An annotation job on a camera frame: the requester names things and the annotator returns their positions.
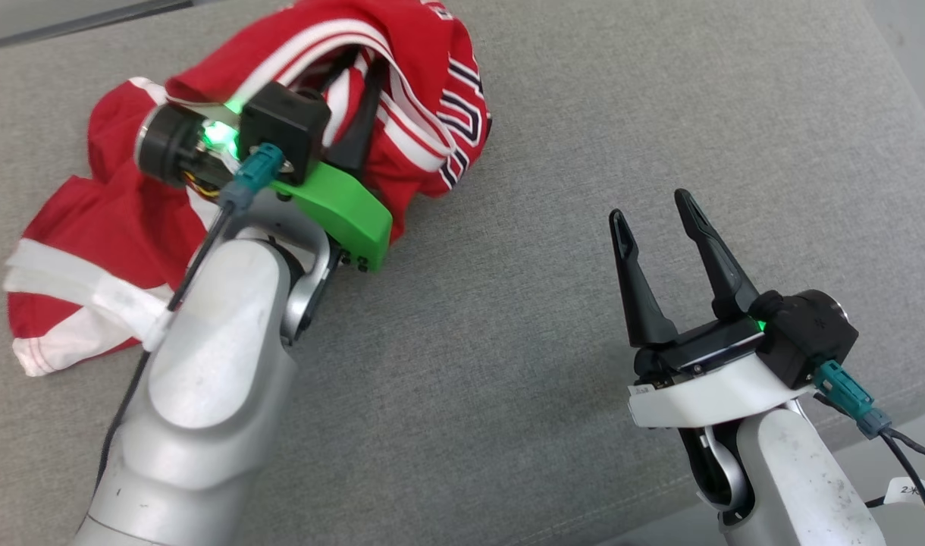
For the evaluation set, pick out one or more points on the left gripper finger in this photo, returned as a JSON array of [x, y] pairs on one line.
[[360, 125], [341, 70]]

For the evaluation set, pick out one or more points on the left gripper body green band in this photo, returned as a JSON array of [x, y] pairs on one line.
[[341, 212]]

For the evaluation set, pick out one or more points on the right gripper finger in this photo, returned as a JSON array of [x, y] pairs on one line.
[[724, 277], [644, 303]]

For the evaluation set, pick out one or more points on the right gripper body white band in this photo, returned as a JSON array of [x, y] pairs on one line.
[[705, 394]]

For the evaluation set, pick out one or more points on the red basketball jersey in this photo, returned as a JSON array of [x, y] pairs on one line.
[[424, 98]]

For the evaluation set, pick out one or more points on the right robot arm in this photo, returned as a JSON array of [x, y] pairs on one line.
[[796, 485]]

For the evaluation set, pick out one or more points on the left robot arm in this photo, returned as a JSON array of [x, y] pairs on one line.
[[220, 356]]

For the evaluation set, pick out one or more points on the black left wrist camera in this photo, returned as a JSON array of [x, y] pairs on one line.
[[280, 121]]

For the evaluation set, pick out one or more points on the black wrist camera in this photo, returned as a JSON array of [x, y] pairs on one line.
[[280, 121], [804, 334]]

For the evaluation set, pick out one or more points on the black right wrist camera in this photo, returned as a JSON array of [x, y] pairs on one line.
[[804, 334]]

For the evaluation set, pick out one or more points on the grey wall base rail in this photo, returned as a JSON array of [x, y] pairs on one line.
[[68, 24]]

